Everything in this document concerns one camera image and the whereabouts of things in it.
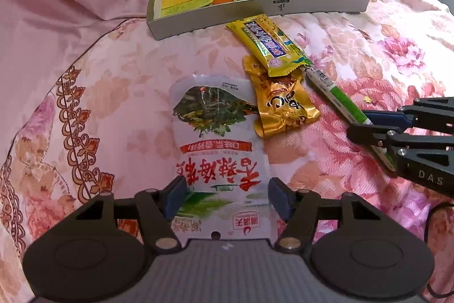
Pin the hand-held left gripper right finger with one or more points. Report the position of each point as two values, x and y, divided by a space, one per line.
280 200

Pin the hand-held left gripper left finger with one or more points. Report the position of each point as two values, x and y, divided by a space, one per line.
175 198

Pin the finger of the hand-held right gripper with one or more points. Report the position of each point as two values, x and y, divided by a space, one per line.
369 133
383 117

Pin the green sausage stick packet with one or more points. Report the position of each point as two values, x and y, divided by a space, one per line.
337 95

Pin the orange tangerine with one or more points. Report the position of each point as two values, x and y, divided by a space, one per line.
222 0

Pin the white pickled vegetable pouch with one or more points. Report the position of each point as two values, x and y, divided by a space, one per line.
220 146

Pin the gold snack packet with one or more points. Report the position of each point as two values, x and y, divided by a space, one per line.
283 104

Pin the yellow snack packet purple label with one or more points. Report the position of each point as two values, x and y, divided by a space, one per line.
267 42

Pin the floral pink blanket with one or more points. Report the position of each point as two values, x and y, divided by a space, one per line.
354 51

